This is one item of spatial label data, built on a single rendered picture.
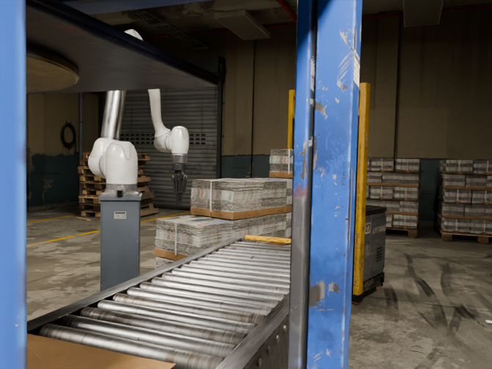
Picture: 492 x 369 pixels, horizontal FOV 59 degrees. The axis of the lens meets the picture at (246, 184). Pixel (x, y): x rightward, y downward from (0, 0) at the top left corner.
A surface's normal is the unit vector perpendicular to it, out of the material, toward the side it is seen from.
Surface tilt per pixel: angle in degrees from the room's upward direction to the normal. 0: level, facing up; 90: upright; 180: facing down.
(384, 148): 90
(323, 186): 90
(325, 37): 90
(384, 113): 90
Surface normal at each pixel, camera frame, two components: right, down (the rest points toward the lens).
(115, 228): 0.20, 0.06
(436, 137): -0.36, 0.04
